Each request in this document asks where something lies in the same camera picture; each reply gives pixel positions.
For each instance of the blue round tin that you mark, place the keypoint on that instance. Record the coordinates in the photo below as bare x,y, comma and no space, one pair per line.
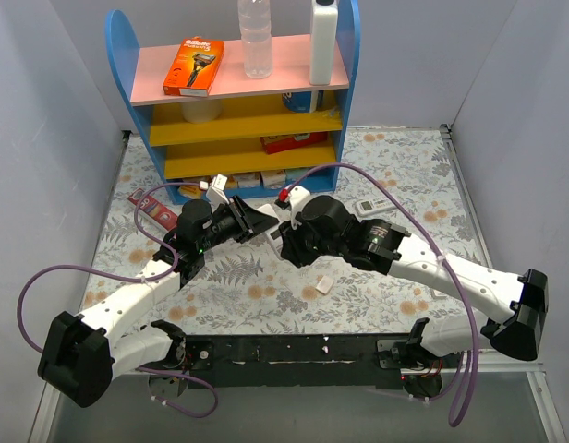
303,102

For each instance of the blue wooden shelf unit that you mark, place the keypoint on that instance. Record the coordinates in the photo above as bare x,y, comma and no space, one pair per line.
252,108

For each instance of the white battery cover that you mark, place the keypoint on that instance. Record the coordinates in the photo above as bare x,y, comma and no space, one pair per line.
324,285

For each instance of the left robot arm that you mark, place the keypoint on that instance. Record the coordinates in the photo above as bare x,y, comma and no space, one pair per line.
83,353

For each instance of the yellow small box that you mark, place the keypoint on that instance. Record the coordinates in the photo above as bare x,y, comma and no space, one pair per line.
195,190

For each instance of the clear plastic bottle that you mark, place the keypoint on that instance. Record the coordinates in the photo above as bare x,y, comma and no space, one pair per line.
254,18

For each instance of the light blue small box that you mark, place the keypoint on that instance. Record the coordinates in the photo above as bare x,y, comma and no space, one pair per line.
295,173

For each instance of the red flat box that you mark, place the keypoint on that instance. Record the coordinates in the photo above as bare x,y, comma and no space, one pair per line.
277,144

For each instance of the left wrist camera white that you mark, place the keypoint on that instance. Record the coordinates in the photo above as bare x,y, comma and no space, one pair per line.
214,190

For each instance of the floral table mat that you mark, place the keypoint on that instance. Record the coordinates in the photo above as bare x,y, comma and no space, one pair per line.
246,289

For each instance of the red white remote control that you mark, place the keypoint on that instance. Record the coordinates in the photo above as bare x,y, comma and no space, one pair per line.
273,235

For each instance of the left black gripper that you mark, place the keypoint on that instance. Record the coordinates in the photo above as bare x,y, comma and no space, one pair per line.
240,217

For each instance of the white plastic bottle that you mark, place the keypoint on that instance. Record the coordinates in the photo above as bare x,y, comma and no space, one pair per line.
323,24

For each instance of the white long remote control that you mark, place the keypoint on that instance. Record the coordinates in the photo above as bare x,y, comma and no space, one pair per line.
437,294

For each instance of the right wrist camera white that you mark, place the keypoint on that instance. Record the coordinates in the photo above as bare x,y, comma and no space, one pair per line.
293,198

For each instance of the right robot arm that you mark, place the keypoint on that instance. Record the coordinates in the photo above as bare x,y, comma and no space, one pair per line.
508,310

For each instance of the white orange small box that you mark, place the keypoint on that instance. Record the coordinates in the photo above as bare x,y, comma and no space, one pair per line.
273,179

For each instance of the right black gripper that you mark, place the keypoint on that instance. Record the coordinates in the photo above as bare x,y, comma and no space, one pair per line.
293,238

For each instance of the orange razor box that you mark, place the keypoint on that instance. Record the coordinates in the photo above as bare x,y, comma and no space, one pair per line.
194,68

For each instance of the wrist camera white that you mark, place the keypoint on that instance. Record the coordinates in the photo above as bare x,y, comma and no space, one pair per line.
293,198
214,190

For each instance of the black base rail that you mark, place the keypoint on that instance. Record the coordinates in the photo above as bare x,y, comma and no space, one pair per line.
283,361

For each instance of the red toothpaste box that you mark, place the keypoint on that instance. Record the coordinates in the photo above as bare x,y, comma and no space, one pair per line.
157,213

